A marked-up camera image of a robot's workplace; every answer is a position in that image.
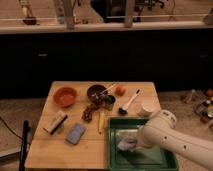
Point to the brown red toy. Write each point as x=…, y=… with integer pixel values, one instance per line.
x=88, y=112

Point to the white grey towel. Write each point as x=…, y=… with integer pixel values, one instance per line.
x=127, y=143

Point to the dark brown bowl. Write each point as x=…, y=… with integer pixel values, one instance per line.
x=94, y=89

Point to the wooden spoon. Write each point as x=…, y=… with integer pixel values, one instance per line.
x=108, y=88

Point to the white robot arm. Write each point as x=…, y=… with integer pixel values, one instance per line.
x=159, y=130

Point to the green plastic tray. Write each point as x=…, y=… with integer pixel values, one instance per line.
x=154, y=159

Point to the dark bowl on ledge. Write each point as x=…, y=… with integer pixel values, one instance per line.
x=30, y=21

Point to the clutter items on floor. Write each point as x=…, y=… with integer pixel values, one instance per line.
x=204, y=109

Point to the wooden black scrub brush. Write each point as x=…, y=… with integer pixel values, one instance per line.
x=56, y=122

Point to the black stand post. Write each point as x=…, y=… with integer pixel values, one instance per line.
x=24, y=143

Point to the blue sponge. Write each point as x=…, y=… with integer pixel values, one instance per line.
x=75, y=133

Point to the orange ball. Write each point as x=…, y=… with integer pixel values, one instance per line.
x=120, y=90

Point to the orange plastic bowl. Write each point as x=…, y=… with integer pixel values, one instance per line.
x=65, y=96

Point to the dark green metal can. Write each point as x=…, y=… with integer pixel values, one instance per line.
x=108, y=101

